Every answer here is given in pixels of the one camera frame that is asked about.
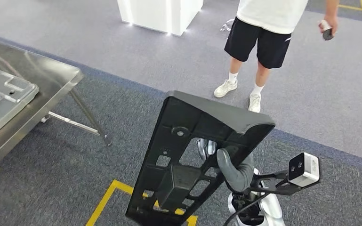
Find chrome wire stand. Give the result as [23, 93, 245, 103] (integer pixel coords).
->
[219, 18, 235, 33]

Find black licence plate frame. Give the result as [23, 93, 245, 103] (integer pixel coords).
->
[125, 90, 276, 226]

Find black camera bracket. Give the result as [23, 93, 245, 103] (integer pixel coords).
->
[249, 169, 322, 196]

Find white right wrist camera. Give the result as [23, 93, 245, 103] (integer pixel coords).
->
[287, 152, 321, 188]

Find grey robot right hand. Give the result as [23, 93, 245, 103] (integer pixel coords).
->
[197, 138, 255, 193]

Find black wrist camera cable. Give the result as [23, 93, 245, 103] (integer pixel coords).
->
[223, 192, 272, 226]

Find person's left hand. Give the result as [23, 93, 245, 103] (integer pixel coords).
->
[318, 14, 339, 40]

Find grey metal plate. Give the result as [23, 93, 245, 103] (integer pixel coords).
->
[0, 67, 40, 145]

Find white pedestal box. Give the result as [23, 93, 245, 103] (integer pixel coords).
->
[117, 0, 204, 36]

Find steel workbench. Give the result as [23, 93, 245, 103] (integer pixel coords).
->
[0, 37, 113, 181]

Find person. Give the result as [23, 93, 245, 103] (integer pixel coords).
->
[213, 0, 340, 113]

